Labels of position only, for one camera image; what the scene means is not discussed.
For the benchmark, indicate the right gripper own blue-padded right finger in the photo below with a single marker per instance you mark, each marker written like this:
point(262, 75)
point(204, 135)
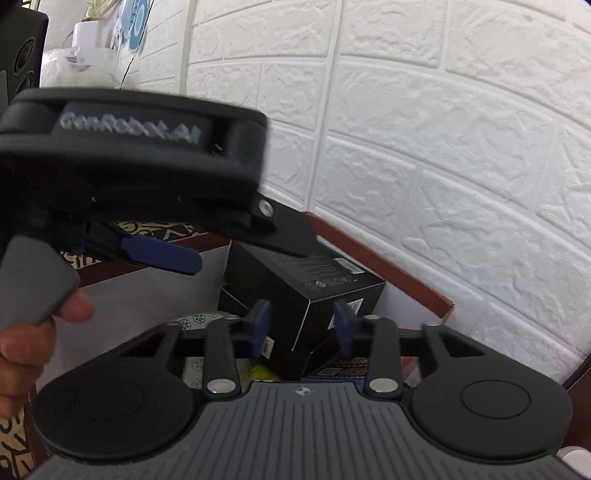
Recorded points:
point(378, 340)

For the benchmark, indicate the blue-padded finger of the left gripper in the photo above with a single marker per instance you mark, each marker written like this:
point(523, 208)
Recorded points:
point(143, 250)

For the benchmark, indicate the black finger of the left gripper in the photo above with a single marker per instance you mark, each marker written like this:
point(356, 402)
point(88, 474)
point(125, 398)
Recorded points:
point(273, 226)

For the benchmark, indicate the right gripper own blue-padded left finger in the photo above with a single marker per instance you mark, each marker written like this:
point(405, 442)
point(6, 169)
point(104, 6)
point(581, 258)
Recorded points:
point(224, 338)

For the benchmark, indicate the black product box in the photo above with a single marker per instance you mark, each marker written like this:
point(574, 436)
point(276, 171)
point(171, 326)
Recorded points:
point(302, 293)

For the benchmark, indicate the person's left hand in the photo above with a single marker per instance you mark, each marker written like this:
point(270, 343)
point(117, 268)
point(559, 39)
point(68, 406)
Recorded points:
point(27, 349)

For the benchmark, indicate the brown storage box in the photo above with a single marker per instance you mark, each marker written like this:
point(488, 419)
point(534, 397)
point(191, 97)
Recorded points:
point(144, 297)

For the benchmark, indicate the white plastic bag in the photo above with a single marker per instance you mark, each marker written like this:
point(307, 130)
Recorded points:
point(85, 67)

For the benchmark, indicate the white plant pot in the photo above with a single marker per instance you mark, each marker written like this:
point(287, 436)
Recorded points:
point(91, 34)

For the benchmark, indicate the dark wooden headboard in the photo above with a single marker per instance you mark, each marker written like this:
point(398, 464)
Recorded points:
point(578, 386)

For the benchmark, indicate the patterned table cloth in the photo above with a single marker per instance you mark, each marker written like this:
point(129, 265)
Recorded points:
point(17, 455)

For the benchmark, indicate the blue circle wall poster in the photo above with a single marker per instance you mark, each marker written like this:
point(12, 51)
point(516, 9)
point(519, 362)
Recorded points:
point(130, 24)

